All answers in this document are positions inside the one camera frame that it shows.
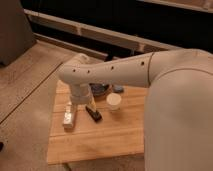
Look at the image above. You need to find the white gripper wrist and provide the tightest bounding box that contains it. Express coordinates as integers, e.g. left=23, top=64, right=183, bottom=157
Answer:
left=69, top=84, right=92, bottom=105

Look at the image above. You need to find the dark ceramic bowl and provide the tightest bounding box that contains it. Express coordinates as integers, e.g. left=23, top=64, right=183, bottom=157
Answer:
left=90, top=84, right=109, bottom=97

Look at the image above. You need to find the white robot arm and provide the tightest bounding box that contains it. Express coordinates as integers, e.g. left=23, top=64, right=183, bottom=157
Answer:
left=59, top=49, right=213, bottom=171

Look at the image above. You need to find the black rectangular block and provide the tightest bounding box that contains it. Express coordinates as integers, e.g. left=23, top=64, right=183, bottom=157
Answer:
left=85, top=106, right=102, bottom=122

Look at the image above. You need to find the white plastic cup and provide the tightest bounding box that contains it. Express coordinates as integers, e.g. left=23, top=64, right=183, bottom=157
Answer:
left=106, top=93, right=122, bottom=111

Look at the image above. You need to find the blue grey sponge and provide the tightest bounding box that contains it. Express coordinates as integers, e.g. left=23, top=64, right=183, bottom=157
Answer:
left=113, top=85, right=124, bottom=93

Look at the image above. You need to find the wooden table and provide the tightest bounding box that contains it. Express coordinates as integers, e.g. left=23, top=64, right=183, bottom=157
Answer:
left=47, top=81, right=147, bottom=164

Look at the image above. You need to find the grey cabinet corner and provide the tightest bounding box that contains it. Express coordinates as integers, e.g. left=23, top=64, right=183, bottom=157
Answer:
left=0, top=0, right=36, bottom=66

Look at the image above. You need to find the white shelf rail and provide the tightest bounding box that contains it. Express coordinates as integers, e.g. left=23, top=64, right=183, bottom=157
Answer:
left=24, top=9, right=178, bottom=53

